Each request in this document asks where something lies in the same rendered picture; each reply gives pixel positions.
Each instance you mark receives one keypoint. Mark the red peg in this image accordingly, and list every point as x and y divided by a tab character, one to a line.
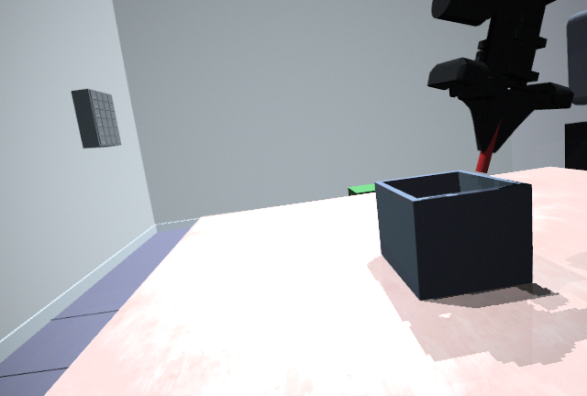
485	156

